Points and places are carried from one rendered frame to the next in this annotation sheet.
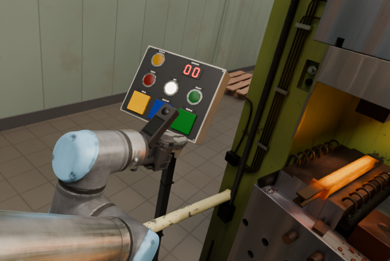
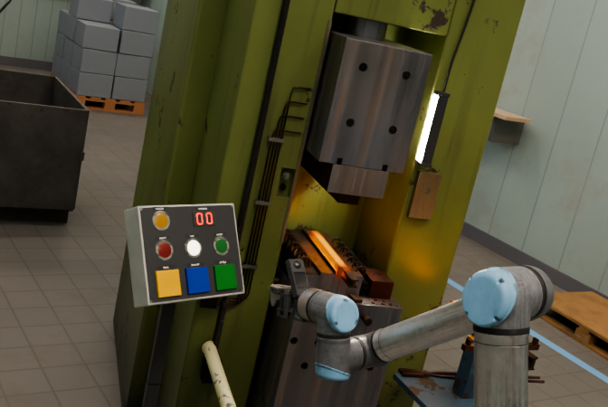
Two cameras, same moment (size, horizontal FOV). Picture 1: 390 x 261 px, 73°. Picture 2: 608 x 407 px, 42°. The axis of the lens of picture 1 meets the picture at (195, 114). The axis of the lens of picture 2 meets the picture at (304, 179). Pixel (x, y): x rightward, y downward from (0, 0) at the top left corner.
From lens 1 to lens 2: 2.06 m
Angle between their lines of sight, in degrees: 64
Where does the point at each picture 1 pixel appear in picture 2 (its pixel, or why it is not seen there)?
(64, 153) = (344, 314)
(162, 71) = (173, 232)
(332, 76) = (338, 185)
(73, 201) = (349, 344)
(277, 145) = (265, 258)
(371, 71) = (363, 177)
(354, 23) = (347, 147)
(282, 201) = not seen: hidden behind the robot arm
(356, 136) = not seen: hidden behind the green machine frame
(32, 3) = not seen: outside the picture
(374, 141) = (296, 214)
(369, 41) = (358, 158)
